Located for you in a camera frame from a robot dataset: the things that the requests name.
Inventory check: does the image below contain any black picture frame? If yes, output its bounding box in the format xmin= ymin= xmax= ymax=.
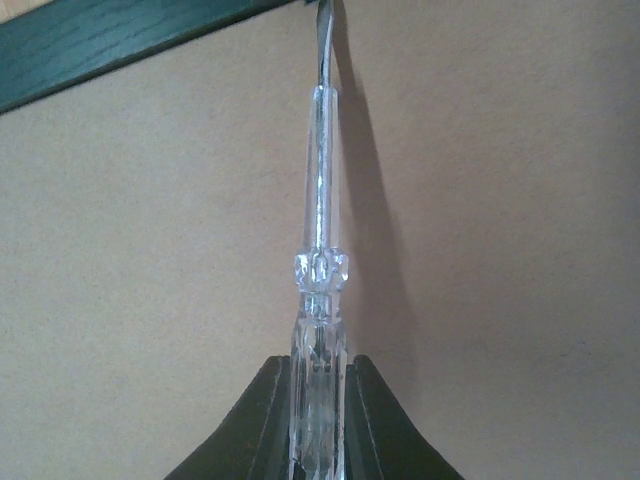
xmin=1 ymin=1 xmax=285 ymax=115

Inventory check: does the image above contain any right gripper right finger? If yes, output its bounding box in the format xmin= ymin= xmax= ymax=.
xmin=345 ymin=355 xmax=463 ymax=480

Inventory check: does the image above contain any clear handled screwdriver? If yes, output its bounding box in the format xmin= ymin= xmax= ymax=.
xmin=288 ymin=1 xmax=349 ymax=479

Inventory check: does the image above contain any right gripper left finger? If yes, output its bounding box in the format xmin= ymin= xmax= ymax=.
xmin=167 ymin=356 xmax=290 ymax=480

